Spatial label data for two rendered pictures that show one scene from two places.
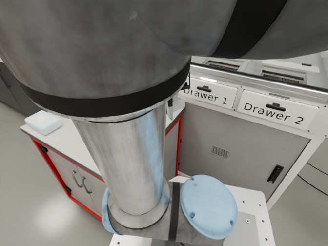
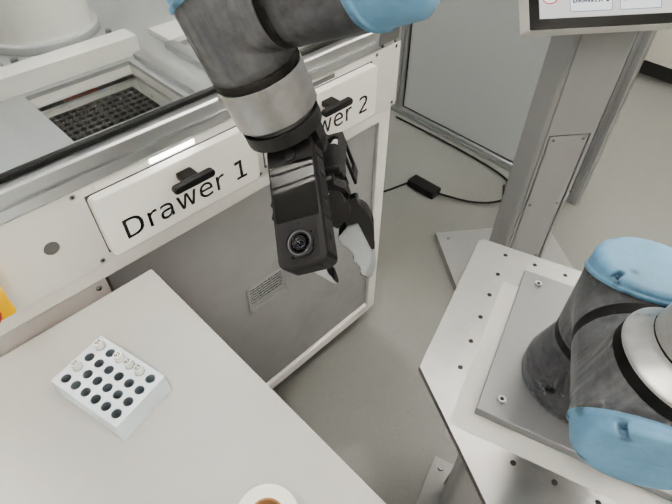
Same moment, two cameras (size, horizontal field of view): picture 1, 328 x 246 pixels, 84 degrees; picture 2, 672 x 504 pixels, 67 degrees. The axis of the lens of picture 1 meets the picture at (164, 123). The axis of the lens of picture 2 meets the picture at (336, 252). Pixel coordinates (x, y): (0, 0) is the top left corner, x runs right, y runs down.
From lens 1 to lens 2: 0.55 m
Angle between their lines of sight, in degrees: 54
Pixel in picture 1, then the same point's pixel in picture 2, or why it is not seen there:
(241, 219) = (533, 290)
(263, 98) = not seen: hidden behind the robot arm
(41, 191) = not seen: outside the picture
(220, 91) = (222, 155)
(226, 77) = (212, 114)
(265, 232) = (553, 270)
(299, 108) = (357, 82)
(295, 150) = (366, 160)
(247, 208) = (510, 274)
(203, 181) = (621, 259)
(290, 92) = (331, 63)
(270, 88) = not seen: hidden behind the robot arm
